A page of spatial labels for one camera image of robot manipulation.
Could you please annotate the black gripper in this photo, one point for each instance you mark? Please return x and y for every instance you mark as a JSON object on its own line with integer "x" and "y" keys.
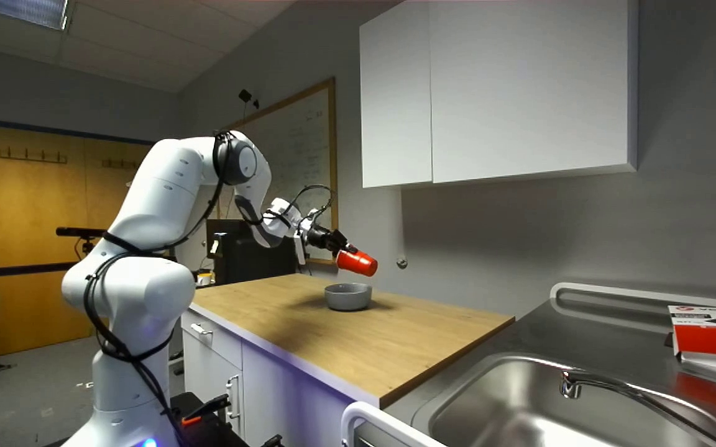
{"x": 320, "y": 238}

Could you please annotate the red plastic cup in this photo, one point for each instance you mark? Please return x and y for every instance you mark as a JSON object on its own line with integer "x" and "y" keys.
{"x": 360, "y": 262}

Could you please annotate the black robot base box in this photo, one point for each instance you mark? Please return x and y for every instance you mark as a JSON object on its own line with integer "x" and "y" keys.
{"x": 206, "y": 418}

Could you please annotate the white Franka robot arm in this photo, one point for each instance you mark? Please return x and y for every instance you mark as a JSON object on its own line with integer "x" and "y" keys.
{"x": 160, "y": 199}

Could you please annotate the grey bowl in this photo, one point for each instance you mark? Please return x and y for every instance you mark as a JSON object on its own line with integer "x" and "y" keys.
{"x": 350, "y": 296}

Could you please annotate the black computer monitor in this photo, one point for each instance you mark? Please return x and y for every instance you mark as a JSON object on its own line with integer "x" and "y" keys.
{"x": 237, "y": 252}

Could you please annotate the wood framed whiteboard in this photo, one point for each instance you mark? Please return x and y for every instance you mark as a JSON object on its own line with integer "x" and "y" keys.
{"x": 299, "y": 139}

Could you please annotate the white base cabinet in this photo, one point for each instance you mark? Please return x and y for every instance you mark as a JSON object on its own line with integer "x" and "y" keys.
{"x": 268, "y": 399}

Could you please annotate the stainless steel sink unit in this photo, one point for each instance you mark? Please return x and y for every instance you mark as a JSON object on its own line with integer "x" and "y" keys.
{"x": 490, "y": 399}

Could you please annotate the yellow wooden door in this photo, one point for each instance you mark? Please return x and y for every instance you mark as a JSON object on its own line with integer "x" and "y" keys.
{"x": 37, "y": 239}

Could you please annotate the red and white box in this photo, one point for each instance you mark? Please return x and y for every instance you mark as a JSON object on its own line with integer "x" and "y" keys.
{"x": 710, "y": 338}

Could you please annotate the ceiling light panel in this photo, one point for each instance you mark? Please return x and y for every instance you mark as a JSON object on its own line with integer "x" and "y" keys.
{"x": 27, "y": 10}

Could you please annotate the small black wall camera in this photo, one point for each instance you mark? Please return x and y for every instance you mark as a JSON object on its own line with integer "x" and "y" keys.
{"x": 247, "y": 98}

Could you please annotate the short white tubular rail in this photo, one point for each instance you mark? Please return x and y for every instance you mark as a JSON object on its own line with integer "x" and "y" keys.
{"x": 375, "y": 418}

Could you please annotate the white wall cabinet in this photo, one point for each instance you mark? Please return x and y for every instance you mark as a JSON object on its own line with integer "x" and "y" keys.
{"x": 498, "y": 82}

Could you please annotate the black camera stand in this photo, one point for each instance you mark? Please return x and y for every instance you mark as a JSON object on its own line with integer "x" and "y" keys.
{"x": 76, "y": 231}

